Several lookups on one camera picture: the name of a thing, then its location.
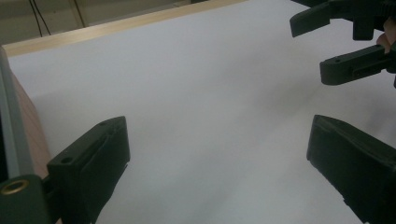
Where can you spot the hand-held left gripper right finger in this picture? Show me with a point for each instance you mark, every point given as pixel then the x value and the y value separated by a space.
pixel 358 168

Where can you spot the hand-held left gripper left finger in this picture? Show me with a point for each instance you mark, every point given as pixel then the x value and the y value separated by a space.
pixel 90 168

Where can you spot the wooden table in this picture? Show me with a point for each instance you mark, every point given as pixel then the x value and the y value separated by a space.
pixel 109 28

